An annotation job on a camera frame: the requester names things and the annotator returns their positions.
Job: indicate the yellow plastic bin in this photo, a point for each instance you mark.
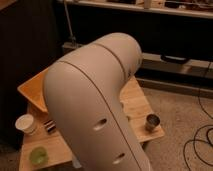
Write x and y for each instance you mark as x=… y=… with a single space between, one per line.
x=32 y=90

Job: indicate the green plastic cup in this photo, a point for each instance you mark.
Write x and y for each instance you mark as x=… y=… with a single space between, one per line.
x=38 y=156

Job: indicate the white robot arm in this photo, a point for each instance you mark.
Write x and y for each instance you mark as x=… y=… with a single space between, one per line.
x=82 y=93

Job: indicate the metal pole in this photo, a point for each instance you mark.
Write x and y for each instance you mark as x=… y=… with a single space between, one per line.
x=72 y=37

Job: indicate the shelf with clutter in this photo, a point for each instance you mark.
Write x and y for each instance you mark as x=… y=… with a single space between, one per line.
x=140 y=8

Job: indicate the white paper cup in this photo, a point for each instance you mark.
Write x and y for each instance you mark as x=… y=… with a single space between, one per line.
x=26 y=123

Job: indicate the grey metal rail base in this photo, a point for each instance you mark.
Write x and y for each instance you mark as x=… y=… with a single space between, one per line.
x=173 y=65

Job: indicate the metal cup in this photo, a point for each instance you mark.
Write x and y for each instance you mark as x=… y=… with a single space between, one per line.
x=152 y=121

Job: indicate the wooden table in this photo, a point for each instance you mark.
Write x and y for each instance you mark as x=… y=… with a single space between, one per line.
x=136 y=107

